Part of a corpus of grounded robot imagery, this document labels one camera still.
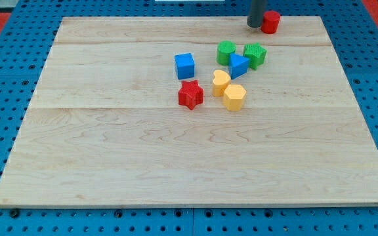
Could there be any red cylinder block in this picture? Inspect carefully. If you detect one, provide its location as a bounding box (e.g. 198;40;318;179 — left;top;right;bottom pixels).
261;10;281;34

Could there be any red star block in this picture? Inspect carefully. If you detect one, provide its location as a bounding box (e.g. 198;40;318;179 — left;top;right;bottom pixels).
178;80;204;110

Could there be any yellow heart block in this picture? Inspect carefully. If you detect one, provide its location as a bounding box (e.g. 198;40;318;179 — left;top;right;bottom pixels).
212;69;231;97

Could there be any yellow hexagon block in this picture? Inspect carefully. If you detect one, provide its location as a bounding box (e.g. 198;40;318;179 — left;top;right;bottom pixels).
222;84;247;111

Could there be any blue cube block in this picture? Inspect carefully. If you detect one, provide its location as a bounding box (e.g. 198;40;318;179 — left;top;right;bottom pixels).
174;53;195;80

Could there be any blue triangle block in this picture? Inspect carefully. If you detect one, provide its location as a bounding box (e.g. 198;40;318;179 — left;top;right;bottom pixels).
228;53;249;79

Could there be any green cylinder block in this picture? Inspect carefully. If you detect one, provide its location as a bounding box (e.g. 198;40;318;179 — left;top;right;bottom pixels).
216;41;236;66

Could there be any light wooden board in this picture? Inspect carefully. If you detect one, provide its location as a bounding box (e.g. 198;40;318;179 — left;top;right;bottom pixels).
0;16;378;208

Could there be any green star block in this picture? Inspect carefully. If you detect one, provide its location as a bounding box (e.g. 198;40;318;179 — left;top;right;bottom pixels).
243;43;267;70

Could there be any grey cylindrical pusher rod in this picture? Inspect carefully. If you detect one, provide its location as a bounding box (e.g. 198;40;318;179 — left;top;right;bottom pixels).
247;0;268;28

